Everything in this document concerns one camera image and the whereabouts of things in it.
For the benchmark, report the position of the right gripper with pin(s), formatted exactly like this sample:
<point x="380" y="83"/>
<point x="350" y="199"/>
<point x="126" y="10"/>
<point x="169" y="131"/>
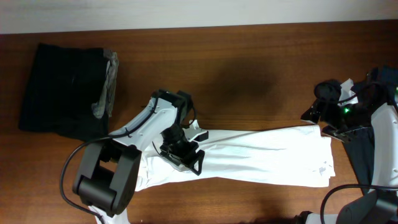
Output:
<point x="325" y="123"/>

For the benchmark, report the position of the dark green garment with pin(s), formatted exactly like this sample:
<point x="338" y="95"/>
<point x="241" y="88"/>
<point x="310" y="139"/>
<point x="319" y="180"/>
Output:
<point x="361" y="150"/>

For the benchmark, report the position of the white t-shirt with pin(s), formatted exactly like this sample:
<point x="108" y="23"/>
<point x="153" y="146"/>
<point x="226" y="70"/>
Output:
<point x="298" y="156"/>

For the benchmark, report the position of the folded black garment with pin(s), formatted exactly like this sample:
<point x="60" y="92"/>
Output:
<point x="64" y="85"/>

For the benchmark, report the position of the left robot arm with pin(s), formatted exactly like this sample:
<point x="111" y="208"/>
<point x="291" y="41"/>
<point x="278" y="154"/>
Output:
<point x="108" y="171"/>

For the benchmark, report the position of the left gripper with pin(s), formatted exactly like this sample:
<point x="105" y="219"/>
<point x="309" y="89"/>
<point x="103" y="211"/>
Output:
<point x="181" y="156"/>

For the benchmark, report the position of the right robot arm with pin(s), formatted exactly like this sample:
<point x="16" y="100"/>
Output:
<point x="378" y="203"/>

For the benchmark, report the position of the folded grey garment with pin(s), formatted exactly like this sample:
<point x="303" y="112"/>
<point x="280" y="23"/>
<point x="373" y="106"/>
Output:
<point x="105" y="103"/>

